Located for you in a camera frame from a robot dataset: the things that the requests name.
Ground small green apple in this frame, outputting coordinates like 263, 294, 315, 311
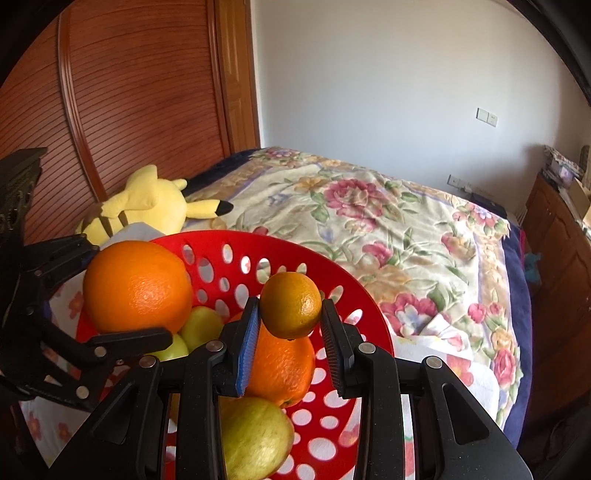
148, 333, 190, 361
179, 307, 225, 352

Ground white flower print cloth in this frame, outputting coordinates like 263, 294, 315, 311
18, 223, 502, 480

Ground floral bedspread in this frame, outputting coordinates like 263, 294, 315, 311
185, 147, 532, 444

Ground large orange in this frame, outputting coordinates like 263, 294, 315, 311
231, 314, 316, 408
83, 241, 194, 335

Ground yellow plush toy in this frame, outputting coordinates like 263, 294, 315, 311
75, 166, 234, 245

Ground cardboard box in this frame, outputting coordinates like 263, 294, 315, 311
568, 178, 591, 222

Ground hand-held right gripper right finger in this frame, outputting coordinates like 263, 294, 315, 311
320, 299, 534, 480

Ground small tangerine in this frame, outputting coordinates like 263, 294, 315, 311
260, 272, 322, 339

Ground wooden cabinet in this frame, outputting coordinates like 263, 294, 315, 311
524, 173, 591, 324

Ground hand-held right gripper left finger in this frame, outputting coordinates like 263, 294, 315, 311
46, 296, 262, 480

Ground red perforated plastic basket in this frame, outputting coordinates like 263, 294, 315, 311
76, 232, 394, 480

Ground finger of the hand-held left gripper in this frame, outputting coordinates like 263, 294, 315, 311
21, 234, 101, 319
25, 318, 173, 412

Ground floral cloth covered boxes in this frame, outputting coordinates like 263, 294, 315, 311
542, 144, 585, 190

